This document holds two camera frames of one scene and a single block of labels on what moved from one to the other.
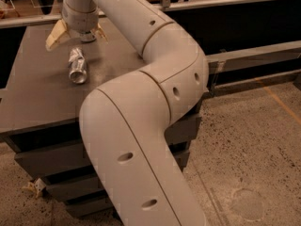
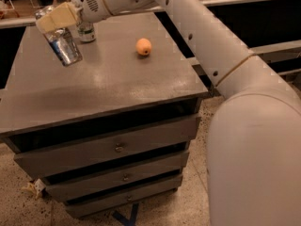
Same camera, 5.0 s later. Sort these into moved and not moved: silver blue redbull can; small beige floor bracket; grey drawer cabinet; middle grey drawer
Moved: silver blue redbull can
Not moved: middle grey drawer; small beige floor bracket; grey drawer cabinet
